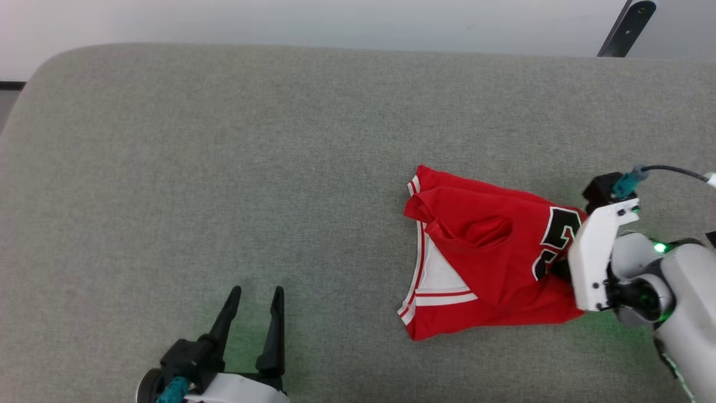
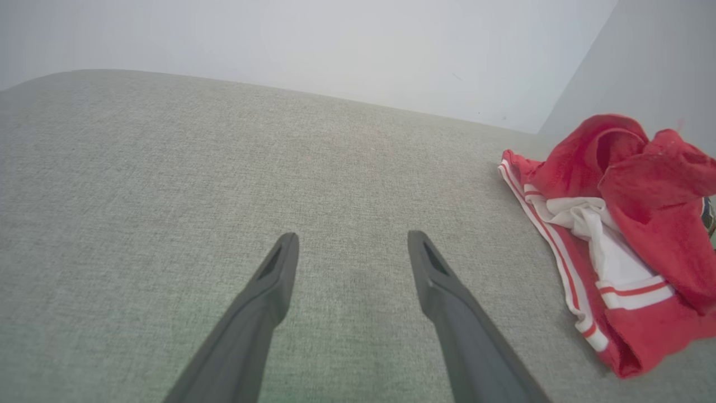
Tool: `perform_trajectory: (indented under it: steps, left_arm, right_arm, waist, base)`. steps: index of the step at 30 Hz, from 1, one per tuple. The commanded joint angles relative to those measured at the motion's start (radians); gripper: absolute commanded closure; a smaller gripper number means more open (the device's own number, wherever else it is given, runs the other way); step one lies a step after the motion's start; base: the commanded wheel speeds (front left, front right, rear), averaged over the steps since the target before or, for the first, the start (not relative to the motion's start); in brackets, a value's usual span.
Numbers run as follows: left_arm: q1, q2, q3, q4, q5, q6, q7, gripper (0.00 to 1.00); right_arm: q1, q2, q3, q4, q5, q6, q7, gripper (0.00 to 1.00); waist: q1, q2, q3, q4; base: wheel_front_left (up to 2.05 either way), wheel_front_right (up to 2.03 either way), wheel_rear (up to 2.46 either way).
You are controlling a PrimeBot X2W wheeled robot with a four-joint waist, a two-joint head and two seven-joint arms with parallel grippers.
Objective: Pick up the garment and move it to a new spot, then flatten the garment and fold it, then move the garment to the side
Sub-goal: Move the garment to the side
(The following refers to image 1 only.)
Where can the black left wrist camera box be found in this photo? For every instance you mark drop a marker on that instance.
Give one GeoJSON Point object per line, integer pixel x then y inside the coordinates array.
{"type": "Point", "coordinates": [190, 358]}

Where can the red and white jersey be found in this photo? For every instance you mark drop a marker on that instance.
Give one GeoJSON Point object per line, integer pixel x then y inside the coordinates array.
{"type": "Point", "coordinates": [486, 263]}

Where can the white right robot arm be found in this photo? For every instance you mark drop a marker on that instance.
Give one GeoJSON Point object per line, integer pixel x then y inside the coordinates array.
{"type": "Point", "coordinates": [679, 302]}

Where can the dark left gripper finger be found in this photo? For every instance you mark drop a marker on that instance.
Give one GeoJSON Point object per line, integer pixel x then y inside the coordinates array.
{"type": "Point", "coordinates": [226, 319]}
{"type": "Point", "coordinates": [274, 330]}

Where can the teal right camera connector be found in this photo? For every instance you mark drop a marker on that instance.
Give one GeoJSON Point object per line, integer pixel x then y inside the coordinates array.
{"type": "Point", "coordinates": [627, 182]}

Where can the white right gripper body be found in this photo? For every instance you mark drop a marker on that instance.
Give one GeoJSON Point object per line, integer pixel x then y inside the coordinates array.
{"type": "Point", "coordinates": [594, 257]}

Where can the teal camera connector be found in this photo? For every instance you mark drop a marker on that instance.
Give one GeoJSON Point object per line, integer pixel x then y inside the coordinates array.
{"type": "Point", "coordinates": [627, 182]}
{"type": "Point", "coordinates": [173, 390]}

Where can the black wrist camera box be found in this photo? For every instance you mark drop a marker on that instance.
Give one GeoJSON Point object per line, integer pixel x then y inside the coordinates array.
{"type": "Point", "coordinates": [190, 358]}
{"type": "Point", "coordinates": [599, 191]}

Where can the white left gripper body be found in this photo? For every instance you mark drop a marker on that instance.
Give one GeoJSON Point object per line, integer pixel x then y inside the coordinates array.
{"type": "Point", "coordinates": [238, 390]}

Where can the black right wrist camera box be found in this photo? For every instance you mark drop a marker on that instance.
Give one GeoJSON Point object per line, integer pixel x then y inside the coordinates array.
{"type": "Point", "coordinates": [599, 191]}

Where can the grey fabric sofa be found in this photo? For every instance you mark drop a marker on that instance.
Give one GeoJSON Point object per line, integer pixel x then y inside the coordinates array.
{"type": "Point", "coordinates": [279, 168]}

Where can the black stand leg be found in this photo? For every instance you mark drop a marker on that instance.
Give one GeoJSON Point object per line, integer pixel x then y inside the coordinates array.
{"type": "Point", "coordinates": [627, 27]}

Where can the teal left camera connector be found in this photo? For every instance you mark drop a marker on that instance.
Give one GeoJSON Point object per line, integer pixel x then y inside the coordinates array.
{"type": "Point", "coordinates": [173, 390]}

